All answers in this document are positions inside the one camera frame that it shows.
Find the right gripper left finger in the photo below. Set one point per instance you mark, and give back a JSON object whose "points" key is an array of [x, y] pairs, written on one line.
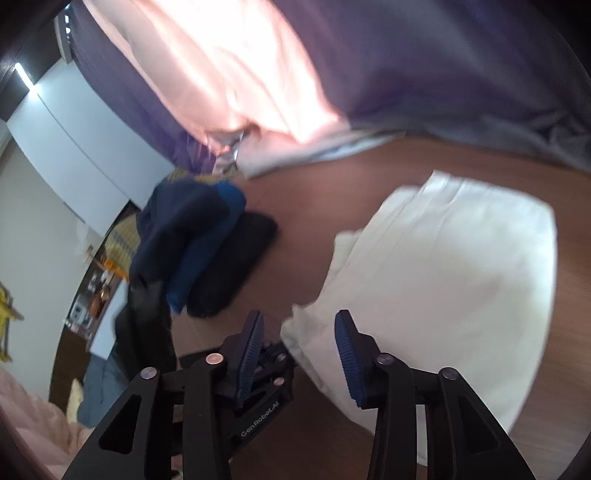
{"points": [[241, 355]]}

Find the pink sheer curtain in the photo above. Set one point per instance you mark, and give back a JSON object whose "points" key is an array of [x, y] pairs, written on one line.
{"points": [[228, 67]]}

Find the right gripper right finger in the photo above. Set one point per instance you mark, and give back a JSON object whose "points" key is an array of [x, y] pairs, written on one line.
{"points": [[357, 352]]}

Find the black folded garment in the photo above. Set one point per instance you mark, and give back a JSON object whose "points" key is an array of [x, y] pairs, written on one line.
{"points": [[237, 256]]}

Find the grey purple curtain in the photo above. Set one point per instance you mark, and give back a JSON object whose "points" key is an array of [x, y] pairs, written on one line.
{"points": [[492, 74]]}

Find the cream pants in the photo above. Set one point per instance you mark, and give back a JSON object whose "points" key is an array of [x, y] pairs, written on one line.
{"points": [[455, 273]]}

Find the navy blue folded garment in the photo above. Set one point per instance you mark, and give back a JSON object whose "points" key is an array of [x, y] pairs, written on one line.
{"points": [[180, 229]]}

